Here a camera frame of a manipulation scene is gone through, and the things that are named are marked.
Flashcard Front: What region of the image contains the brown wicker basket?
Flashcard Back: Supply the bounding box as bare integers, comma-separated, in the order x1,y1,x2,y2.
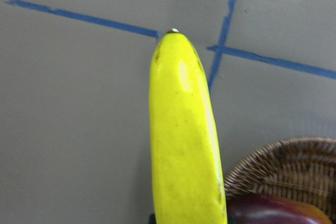
224,136,335,222

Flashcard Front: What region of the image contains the dark purple plum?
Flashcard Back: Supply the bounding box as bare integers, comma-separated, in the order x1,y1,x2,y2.
227,194,332,223

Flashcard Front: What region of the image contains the yellow banana basket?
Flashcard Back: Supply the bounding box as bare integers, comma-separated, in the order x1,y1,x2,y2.
149,29,227,223

